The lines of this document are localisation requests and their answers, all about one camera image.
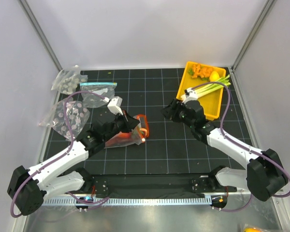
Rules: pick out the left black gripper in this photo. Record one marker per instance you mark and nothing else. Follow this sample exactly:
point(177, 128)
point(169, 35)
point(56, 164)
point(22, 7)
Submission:
point(129, 122)

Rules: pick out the perforated aluminium rail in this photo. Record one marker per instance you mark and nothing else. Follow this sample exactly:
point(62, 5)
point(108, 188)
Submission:
point(70, 201)

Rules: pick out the yellow object in corner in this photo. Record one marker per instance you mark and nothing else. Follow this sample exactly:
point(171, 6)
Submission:
point(250, 228)

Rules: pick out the clear bag with pink dots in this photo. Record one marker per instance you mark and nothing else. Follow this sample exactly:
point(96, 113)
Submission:
point(66, 117)

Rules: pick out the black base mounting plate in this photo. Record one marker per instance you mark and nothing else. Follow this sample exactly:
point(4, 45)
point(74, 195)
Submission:
point(154, 186)

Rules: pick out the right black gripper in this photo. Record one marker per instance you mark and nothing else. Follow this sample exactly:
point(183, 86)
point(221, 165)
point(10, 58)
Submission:
point(172, 109)

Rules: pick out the toy green onion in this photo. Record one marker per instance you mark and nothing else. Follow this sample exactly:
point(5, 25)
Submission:
point(207, 88)

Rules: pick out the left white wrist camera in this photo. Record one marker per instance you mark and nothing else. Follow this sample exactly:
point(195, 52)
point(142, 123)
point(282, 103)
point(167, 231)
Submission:
point(114, 105)

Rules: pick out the blue zipper clear bag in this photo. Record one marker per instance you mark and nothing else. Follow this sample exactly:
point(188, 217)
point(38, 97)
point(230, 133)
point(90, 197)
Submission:
point(100, 90)

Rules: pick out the green toy leaf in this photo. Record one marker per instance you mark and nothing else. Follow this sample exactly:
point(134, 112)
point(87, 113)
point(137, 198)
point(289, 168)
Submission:
point(190, 72)

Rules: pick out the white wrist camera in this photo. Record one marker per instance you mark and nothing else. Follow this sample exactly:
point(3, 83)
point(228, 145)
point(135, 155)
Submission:
point(189, 95)
point(114, 105)

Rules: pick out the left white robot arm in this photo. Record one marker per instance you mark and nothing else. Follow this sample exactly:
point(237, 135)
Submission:
point(29, 188)

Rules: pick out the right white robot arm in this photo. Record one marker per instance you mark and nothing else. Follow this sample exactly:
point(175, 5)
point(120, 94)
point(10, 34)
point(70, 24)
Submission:
point(262, 172)

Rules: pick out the orange zipper clear bag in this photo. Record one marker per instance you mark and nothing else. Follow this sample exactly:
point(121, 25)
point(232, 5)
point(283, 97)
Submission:
point(136, 135)

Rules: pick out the orange toy shrimp pile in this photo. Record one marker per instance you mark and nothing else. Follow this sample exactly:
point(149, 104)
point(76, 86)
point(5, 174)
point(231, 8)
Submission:
point(202, 72)

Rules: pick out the yellow toy lemon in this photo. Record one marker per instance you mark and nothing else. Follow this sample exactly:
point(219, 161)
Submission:
point(214, 76)

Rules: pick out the black grid mat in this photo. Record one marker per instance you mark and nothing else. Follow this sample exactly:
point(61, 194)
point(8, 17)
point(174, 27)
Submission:
point(170, 147)

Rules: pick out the toy meat slab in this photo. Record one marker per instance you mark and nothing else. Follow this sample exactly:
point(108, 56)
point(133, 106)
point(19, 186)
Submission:
point(120, 140)

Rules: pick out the clear bag with grey discs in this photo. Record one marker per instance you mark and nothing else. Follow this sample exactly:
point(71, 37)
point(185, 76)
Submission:
point(68, 79)

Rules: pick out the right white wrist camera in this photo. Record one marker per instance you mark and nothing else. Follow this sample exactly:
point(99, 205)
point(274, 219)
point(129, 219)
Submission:
point(189, 95)

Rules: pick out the yellow plastic tray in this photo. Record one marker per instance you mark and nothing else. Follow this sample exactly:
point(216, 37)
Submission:
point(211, 103)

